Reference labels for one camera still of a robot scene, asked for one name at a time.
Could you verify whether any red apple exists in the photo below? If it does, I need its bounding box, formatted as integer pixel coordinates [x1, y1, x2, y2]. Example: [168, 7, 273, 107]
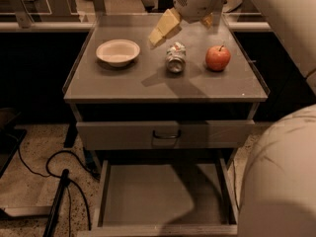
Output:
[205, 45, 231, 72]

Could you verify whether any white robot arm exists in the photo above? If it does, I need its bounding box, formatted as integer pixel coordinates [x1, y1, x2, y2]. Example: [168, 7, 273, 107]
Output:
[237, 0, 316, 237]

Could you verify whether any white horizontal rail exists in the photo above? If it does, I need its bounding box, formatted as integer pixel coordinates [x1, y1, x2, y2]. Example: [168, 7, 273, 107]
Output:
[0, 22, 272, 33]

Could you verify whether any open middle drawer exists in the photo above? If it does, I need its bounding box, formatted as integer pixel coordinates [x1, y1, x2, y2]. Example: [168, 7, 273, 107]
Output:
[77, 158, 238, 237]

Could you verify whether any white bowl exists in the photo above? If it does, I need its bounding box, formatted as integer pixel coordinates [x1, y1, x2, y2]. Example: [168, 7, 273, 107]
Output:
[96, 39, 140, 67]

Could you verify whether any closed top drawer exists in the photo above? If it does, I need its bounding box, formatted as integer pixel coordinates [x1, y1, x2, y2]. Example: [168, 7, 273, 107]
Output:
[76, 119, 255, 150]

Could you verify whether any grey drawer cabinet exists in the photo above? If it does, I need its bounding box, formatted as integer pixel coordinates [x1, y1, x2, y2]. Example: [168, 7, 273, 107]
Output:
[62, 13, 271, 237]

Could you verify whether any black bar on floor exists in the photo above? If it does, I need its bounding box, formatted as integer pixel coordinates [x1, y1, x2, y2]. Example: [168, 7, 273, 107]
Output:
[42, 169, 69, 237]

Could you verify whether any silver 7up can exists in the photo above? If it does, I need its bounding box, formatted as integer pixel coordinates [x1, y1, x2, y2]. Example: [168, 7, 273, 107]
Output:
[165, 41, 186, 73]

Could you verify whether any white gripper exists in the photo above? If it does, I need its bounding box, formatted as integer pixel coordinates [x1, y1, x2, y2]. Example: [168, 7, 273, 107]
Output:
[148, 0, 217, 46]

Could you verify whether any dark object at left edge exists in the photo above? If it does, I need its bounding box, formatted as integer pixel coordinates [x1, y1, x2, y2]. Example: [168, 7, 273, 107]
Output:
[0, 108, 27, 178]

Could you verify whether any black drawer handle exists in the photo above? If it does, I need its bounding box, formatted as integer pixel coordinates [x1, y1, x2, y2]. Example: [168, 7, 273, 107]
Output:
[152, 130, 182, 139]

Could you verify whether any black floor cable left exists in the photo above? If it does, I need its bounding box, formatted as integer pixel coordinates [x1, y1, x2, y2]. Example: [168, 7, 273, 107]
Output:
[6, 132, 101, 231]

